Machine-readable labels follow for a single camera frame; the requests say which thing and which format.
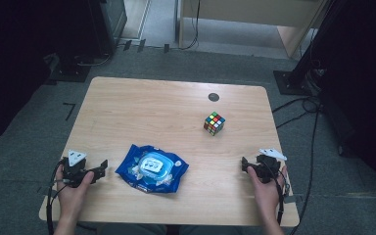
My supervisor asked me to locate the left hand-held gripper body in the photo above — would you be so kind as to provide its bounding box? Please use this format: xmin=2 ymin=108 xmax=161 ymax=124
xmin=62 ymin=150 xmax=94 ymax=189

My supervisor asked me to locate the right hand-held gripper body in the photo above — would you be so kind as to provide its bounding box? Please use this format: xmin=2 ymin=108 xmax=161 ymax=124
xmin=253 ymin=148 xmax=288 ymax=184

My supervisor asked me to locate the blue wet wipes pack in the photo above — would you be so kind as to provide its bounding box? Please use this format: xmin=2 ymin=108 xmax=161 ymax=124
xmin=115 ymin=144 xmax=190 ymax=194

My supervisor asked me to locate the multicoloured puzzle cube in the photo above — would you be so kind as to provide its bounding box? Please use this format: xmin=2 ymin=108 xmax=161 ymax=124
xmin=203 ymin=111 xmax=226 ymax=137

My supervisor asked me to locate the person's right hand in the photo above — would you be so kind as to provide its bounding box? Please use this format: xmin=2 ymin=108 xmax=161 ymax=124
xmin=247 ymin=165 xmax=290 ymax=218

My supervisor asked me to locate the person's left hand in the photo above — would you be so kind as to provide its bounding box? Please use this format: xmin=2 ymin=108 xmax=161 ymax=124
xmin=55 ymin=164 xmax=96 ymax=216

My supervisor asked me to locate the black tape corner mark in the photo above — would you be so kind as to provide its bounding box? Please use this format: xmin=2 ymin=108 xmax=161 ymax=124
xmin=62 ymin=102 xmax=77 ymax=122

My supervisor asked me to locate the black metal stand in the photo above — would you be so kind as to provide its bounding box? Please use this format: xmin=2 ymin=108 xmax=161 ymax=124
xmin=272 ymin=0 xmax=341 ymax=97

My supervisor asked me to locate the black curtain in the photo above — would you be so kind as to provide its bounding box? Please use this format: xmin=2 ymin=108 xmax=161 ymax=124
xmin=306 ymin=0 xmax=376 ymax=210
xmin=0 ymin=0 xmax=94 ymax=149

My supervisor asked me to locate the beige wooden desk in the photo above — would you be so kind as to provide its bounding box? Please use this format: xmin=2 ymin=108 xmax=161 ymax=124
xmin=175 ymin=0 xmax=329 ymax=60

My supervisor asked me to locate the right hand-held gripper black cable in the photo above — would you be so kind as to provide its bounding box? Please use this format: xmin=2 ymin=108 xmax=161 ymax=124
xmin=267 ymin=162 xmax=292 ymax=226

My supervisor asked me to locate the hand-held gripper black cable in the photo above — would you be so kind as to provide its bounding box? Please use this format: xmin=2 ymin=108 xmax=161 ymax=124
xmin=267 ymin=162 xmax=292 ymax=226
xmin=45 ymin=159 xmax=67 ymax=235

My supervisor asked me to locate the long black floor cable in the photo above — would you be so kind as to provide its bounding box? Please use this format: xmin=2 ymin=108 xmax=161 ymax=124
xmin=289 ymin=107 xmax=321 ymax=235

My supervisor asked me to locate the left hand-held gripper black cable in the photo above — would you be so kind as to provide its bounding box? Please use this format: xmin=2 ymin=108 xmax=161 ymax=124
xmin=45 ymin=159 xmax=67 ymax=235

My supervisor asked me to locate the looped black floor cable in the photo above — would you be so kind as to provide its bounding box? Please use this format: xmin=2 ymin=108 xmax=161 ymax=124
xmin=271 ymin=96 xmax=324 ymax=130

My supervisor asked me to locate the black hanging cable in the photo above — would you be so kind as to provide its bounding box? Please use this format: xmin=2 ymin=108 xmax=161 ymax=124
xmin=179 ymin=0 xmax=202 ymax=52

